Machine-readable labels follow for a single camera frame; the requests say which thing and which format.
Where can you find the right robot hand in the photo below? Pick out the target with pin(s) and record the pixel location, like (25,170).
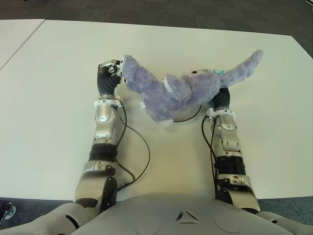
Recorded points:
(222,98)

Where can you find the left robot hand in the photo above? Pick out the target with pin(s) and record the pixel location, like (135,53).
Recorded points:
(106,83)

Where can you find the purple plush doll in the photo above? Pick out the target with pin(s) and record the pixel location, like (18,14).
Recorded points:
(171,98)

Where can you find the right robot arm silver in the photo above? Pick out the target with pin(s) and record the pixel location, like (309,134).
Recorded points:
(230,142)

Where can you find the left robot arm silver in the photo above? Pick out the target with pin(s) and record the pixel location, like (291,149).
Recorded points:
(105,127)

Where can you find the white plate black rim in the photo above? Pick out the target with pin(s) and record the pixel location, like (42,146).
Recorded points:
(185,113)

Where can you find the grey robot torso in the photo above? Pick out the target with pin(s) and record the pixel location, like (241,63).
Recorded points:
(156,215)

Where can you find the black caster wheel base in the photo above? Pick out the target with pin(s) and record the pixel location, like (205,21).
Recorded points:
(7,211)

